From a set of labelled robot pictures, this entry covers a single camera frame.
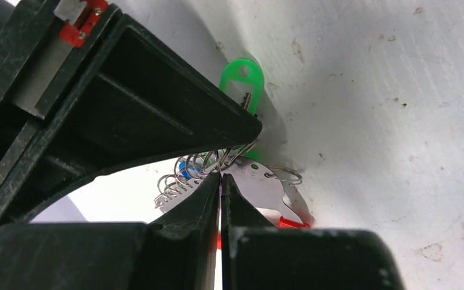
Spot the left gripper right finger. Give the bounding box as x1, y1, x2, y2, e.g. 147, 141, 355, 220
221, 173, 404, 289

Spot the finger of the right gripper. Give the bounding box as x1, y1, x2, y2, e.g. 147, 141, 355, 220
0, 14, 262, 226

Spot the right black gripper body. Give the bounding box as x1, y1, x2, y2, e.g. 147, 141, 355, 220
0, 0, 123, 193

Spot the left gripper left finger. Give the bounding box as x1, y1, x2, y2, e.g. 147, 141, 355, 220
0, 173, 221, 289

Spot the red-handled metal key holder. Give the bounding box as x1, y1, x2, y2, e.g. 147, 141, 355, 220
153, 143, 311, 228

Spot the blue key tag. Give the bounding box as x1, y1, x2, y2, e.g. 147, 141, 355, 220
178, 159, 202, 179

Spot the metal key on green tag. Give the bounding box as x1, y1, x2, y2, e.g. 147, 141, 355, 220
241, 92, 253, 111

